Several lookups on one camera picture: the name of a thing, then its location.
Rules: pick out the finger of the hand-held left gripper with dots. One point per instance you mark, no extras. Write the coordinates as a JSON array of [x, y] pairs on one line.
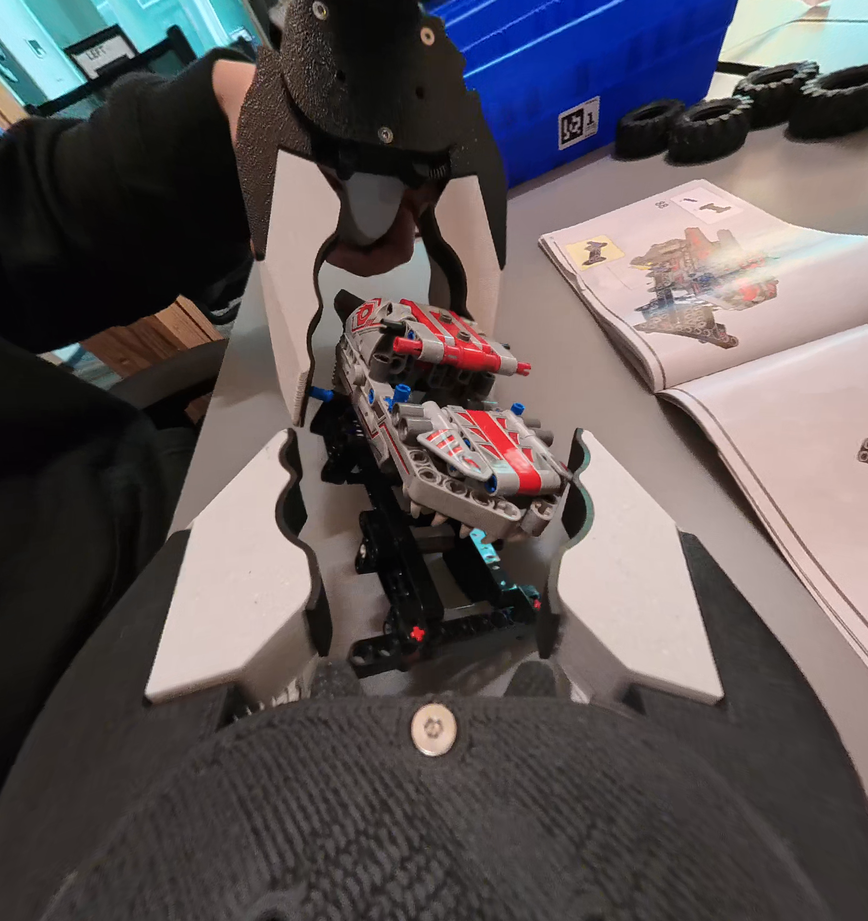
[[293, 252], [473, 244]]

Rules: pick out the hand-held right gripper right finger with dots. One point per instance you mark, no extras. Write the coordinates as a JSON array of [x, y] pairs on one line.
[[635, 597]]

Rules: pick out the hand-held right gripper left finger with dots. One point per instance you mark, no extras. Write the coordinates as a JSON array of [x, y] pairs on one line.
[[232, 575]]

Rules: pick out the grey red brick truck model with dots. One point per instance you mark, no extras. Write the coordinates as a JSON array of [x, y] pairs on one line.
[[477, 432]]

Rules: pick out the person's left forearm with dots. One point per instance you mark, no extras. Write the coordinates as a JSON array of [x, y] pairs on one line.
[[117, 201]]

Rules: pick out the grey desk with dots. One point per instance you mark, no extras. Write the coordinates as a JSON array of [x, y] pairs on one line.
[[621, 216]]

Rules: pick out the wooden crate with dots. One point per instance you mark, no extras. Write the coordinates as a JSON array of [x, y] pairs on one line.
[[160, 334]]

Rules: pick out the person's black clothed body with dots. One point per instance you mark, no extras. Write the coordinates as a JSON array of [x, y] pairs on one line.
[[59, 575]]

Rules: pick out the blue plastic bin square tag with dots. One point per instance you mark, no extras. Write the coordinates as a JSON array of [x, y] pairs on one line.
[[549, 72]]

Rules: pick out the open instruction booklet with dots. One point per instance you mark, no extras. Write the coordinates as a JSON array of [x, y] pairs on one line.
[[765, 446]]

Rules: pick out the black rubber toy tyre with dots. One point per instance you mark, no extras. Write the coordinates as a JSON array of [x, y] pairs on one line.
[[646, 131], [847, 101], [776, 90], [711, 131]]

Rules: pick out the white label plate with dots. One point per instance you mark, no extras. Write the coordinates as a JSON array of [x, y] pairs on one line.
[[103, 56]]

